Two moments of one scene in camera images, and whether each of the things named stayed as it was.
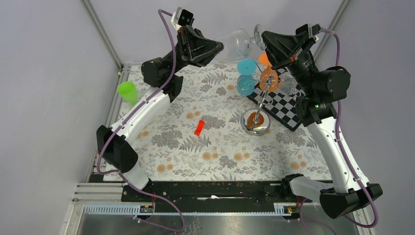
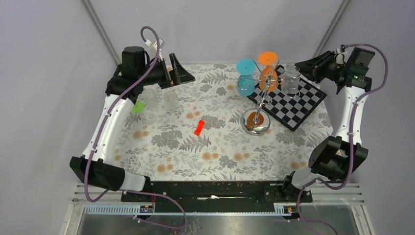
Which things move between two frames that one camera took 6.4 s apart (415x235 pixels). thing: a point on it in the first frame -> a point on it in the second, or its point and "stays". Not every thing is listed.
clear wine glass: x=234 y=45 -> x=171 y=100
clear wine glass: x=288 y=84 stays
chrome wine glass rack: x=257 y=122 stays
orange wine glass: x=268 y=79 stays
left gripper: x=190 y=41 -> x=178 y=75
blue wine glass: x=245 y=82 stays
